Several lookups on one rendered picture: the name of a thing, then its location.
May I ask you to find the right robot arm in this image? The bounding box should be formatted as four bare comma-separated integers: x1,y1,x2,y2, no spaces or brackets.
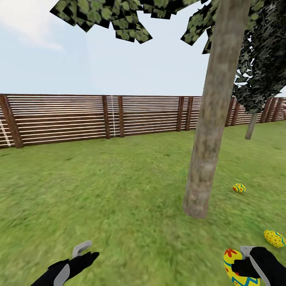
231,246,286,286

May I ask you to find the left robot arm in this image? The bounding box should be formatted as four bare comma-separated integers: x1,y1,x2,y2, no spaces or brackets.
30,240,99,286

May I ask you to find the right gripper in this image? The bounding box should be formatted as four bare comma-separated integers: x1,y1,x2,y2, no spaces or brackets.
231,257,260,278

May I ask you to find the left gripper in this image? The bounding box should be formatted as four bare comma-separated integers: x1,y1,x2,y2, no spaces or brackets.
72,252,99,277

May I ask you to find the easter egg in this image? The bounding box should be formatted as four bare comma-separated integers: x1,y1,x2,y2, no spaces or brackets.
224,249,260,286
263,229,286,248
233,184,245,193

